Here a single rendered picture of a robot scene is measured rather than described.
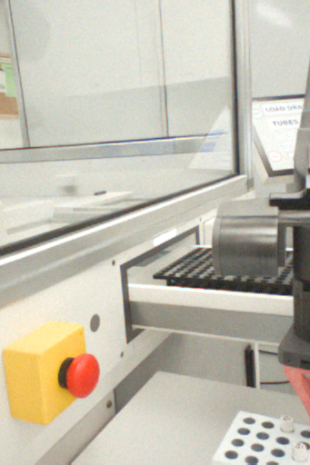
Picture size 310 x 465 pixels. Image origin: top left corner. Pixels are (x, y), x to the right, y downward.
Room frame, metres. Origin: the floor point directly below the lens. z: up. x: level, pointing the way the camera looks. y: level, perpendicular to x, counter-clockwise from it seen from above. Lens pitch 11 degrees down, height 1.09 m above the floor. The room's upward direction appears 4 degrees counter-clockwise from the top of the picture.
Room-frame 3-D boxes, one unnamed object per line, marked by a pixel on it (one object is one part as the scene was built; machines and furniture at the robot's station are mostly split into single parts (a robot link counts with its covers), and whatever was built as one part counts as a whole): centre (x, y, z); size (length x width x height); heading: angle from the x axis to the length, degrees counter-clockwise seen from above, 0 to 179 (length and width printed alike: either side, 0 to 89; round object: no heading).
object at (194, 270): (0.68, -0.13, 0.87); 0.22 x 0.18 x 0.06; 63
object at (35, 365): (0.44, 0.11, 0.88); 0.07 x 0.05 x 0.07; 153
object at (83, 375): (0.42, 0.08, 0.88); 0.04 x 0.03 x 0.04; 153
